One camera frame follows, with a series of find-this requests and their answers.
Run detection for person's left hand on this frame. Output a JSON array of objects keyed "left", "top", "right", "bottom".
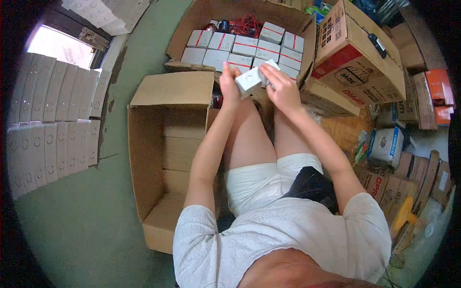
[{"left": 218, "top": 61, "right": 243, "bottom": 109}]

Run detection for person's right hand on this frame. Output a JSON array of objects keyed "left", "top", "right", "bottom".
[{"left": 259, "top": 64, "right": 303, "bottom": 113}]

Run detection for person's right fingers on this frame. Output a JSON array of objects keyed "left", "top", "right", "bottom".
[{"left": 259, "top": 64, "right": 289, "bottom": 90}]

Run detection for person's left fingers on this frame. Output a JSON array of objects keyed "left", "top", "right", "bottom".
[{"left": 220, "top": 61, "right": 243, "bottom": 85}]

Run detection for small white box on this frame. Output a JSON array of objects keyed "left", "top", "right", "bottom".
[{"left": 235, "top": 59, "right": 281, "bottom": 100}]

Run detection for group of red-striped white boxes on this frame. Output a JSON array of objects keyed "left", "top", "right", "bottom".
[{"left": 180, "top": 21, "right": 305, "bottom": 82}]

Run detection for large open cardboard carton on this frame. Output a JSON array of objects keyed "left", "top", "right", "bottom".
[{"left": 164, "top": 0, "right": 318, "bottom": 88}]

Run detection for person's legs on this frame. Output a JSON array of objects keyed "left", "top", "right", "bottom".
[{"left": 216, "top": 94, "right": 325, "bottom": 218}]

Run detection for printed carton with red label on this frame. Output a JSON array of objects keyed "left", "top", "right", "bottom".
[{"left": 302, "top": 0, "right": 407, "bottom": 116}]

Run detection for empty cardboard carton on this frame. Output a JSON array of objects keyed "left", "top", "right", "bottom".
[{"left": 127, "top": 71, "right": 232, "bottom": 255}]

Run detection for pile of flat white cartons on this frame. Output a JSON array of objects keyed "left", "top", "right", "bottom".
[{"left": 61, "top": 0, "right": 151, "bottom": 37}]

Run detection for white and blue packet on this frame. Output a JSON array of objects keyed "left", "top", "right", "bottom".
[{"left": 367, "top": 126, "right": 405, "bottom": 170}]

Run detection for brown cardboard boxes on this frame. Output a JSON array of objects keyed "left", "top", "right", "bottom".
[{"left": 376, "top": 71, "right": 439, "bottom": 131}]

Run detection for person's body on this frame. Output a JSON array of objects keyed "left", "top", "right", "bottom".
[{"left": 173, "top": 166, "right": 392, "bottom": 288}]

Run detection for stack of brown printed cartons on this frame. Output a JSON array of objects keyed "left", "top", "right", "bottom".
[{"left": 354, "top": 150, "right": 455, "bottom": 233}]

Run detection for orange boxes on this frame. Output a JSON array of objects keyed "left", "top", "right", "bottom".
[{"left": 425, "top": 69, "right": 455, "bottom": 125}]

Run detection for bright window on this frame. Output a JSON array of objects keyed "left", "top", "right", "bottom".
[{"left": 27, "top": 24, "right": 97, "bottom": 70}]

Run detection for stack of long white cartons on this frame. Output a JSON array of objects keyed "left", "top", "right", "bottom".
[{"left": 6, "top": 52, "right": 112, "bottom": 199}]

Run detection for yellow plastic object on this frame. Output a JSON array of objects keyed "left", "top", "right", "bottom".
[{"left": 392, "top": 196, "right": 418, "bottom": 232}]

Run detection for red cable bundle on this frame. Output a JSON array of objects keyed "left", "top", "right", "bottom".
[{"left": 230, "top": 14, "right": 264, "bottom": 39}]

